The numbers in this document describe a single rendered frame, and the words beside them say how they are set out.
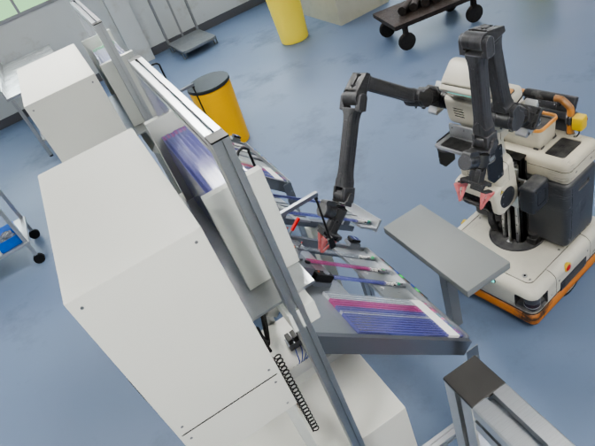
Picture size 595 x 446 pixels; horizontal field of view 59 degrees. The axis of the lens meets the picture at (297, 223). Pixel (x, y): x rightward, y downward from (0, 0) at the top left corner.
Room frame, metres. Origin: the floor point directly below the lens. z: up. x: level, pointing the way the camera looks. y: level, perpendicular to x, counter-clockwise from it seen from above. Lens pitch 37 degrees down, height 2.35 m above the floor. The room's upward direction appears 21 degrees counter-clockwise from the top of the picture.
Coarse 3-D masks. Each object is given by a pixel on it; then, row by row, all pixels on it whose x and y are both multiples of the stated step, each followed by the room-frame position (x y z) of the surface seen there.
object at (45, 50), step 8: (40, 48) 7.86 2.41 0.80; (48, 48) 7.68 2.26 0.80; (24, 56) 7.76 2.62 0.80; (32, 56) 7.58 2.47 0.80; (40, 56) 7.41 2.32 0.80; (0, 64) 7.60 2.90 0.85; (8, 64) 7.66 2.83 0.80; (16, 64) 7.49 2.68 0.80; (24, 64) 7.32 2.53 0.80; (0, 72) 7.05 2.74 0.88; (8, 72) 7.23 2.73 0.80; (16, 72) 7.08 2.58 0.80; (0, 80) 6.58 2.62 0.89; (8, 80) 6.84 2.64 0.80; (16, 80) 6.70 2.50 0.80; (8, 88) 6.45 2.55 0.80; (16, 88) 6.32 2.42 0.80; (8, 96) 6.13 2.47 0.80; (16, 96) 6.09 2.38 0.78; (16, 104) 6.10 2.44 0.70; (32, 128) 6.10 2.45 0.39; (40, 136) 6.12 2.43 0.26; (48, 152) 6.10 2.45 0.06
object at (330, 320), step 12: (312, 264) 1.49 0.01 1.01; (312, 288) 1.28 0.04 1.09; (324, 288) 1.30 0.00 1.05; (336, 288) 1.32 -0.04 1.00; (324, 300) 1.22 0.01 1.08; (324, 312) 1.14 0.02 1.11; (336, 312) 1.15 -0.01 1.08; (324, 324) 1.07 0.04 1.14; (336, 324) 1.08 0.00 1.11; (348, 324) 1.10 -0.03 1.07
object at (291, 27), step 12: (276, 0) 6.62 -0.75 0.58; (288, 0) 6.60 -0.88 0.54; (276, 12) 6.67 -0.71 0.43; (288, 12) 6.61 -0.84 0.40; (300, 12) 6.67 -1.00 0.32; (276, 24) 6.73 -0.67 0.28; (288, 24) 6.62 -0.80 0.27; (300, 24) 6.64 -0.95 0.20; (288, 36) 6.65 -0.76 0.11; (300, 36) 6.63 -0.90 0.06
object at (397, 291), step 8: (336, 248) 1.72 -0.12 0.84; (344, 248) 1.74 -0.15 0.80; (344, 256) 1.64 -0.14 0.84; (352, 264) 1.58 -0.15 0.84; (360, 264) 1.60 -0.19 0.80; (368, 264) 1.63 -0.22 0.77; (376, 264) 1.65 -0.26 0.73; (360, 272) 1.52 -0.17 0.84; (368, 272) 1.54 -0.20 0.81; (376, 272) 1.56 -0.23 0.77; (384, 272) 1.57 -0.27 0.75; (376, 280) 1.48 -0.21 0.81; (384, 280) 1.50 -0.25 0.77; (392, 280) 1.52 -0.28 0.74; (376, 288) 1.40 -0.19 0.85; (384, 288) 1.41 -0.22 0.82; (392, 288) 1.43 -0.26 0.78; (400, 288) 1.45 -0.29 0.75; (384, 296) 1.35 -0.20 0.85; (392, 296) 1.36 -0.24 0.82; (400, 296) 1.37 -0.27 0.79; (408, 296) 1.39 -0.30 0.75
